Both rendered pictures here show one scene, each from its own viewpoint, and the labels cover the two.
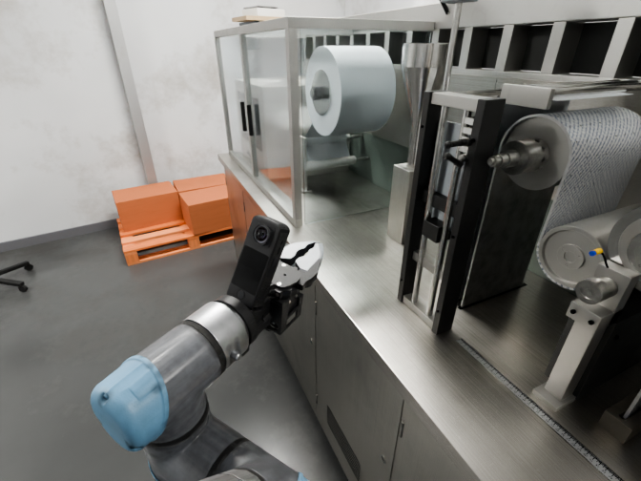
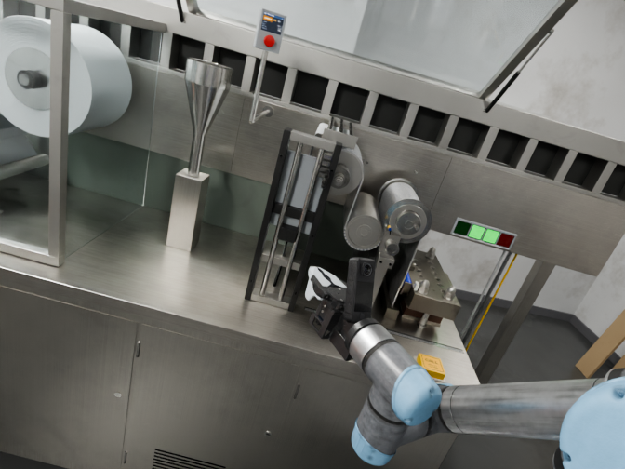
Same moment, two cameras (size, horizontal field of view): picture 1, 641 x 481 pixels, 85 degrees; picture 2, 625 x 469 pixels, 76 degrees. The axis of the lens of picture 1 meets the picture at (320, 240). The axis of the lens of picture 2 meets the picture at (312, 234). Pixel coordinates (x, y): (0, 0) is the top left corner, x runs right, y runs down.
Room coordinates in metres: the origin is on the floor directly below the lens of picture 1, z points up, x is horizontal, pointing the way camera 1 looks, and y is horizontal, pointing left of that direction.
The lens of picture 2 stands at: (0.23, 0.71, 1.62)
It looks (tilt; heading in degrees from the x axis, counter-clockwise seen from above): 23 degrees down; 293
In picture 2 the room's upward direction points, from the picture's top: 16 degrees clockwise
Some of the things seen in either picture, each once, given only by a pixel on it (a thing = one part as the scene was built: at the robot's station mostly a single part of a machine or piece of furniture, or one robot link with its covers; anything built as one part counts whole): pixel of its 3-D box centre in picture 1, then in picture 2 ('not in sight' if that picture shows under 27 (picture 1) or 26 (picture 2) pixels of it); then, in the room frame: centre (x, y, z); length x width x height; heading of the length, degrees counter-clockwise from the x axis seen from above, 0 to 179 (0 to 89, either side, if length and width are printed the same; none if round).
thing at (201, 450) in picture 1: (191, 447); (388, 423); (0.24, 0.15, 1.12); 0.11 x 0.08 x 0.11; 59
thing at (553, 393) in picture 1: (578, 342); (378, 277); (0.47, -0.47, 1.05); 0.06 x 0.05 x 0.31; 115
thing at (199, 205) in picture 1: (182, 213); not in sight; (2.91, 1.25, 0.20); 1.08 x 0.74 x 0.40; 123
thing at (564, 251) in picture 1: (609, 242); (362, 219); (0.62, -0.58, 1.18); 0.26 x 0.12 x 0.12; 115
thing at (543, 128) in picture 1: (574, 147); (339, 164); (0.74, -0.53, 1.34); 0.25 x 0.14 x 0.14; 115
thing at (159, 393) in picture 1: (161, 384); (401, 382); (0.25, 0.16, 1.21); 0.11 x 0.08 x 0.09; 149
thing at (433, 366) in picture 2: not in sight; (431, 366); (0.21, -0.38, 0.91); 0.07 x 0.07 x 0.02; 25
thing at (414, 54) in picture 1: (426, 54); (208, 73); (1.15, -0.31, 1.50); 0.14 x 0.14 x 0.06
